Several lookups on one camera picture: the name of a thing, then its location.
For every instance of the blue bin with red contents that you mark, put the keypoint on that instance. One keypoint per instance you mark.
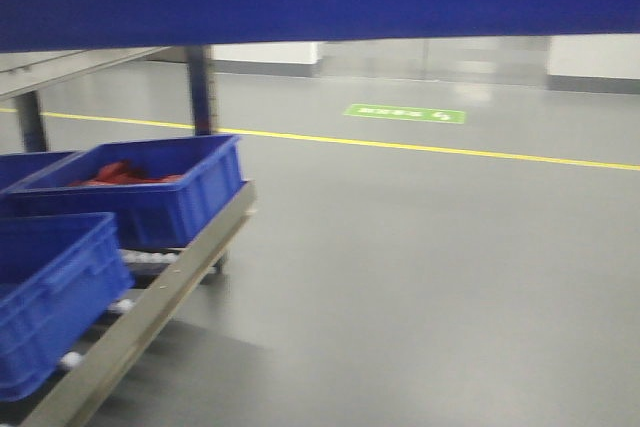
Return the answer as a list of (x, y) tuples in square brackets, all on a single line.
[(186, 183)]

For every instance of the red items in bin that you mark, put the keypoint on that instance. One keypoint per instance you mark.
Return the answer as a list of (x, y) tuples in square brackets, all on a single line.
[(122, 173)]

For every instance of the near blue ribbed bin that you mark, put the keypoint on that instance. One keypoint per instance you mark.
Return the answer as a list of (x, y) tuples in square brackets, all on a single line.
[(58, 275)]

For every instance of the far left blue bin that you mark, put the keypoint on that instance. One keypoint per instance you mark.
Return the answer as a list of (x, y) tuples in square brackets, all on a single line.
[(16, 167)]

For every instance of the dark rack upright post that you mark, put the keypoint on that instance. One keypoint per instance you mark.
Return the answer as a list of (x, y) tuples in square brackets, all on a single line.
[(200, 81)]

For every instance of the stainless steel rack rail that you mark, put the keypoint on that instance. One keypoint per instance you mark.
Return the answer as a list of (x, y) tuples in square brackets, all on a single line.
[(78, 394)]

